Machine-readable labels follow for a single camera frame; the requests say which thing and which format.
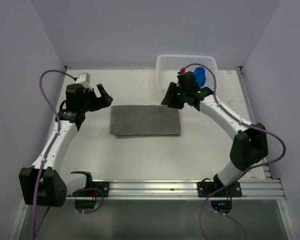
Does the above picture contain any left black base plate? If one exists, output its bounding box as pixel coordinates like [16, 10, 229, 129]
[67, 180, 110, 198]

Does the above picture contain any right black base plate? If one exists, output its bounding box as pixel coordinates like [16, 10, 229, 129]
[196, 180, 243, 198]

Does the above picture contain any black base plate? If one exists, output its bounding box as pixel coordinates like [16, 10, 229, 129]
[67, 180, 110, 198]
[196, 180, 243, 198]

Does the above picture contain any aluminium mounting rail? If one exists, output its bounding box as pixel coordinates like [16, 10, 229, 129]
[22, 178, 286, 201]

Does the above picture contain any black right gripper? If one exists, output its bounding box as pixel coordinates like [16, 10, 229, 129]
[160, 82, 187, 110]

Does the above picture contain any blue microfiber towel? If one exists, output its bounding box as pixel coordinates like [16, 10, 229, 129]
[193, 67, 206, 88]

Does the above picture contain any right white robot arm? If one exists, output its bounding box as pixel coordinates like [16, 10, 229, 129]
[161, 68, 268, 197]

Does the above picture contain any white perforated plastic basket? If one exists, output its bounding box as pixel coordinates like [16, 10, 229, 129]
[154, 53, 221, 97]

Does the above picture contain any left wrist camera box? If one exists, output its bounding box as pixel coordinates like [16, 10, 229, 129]
[75, 72, 91, 89]

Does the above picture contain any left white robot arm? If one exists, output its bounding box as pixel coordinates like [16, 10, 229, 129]
[18, 83, 113, 207]

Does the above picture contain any grey terry towel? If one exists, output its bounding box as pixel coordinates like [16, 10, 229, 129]
[109, 105, 181, 138]

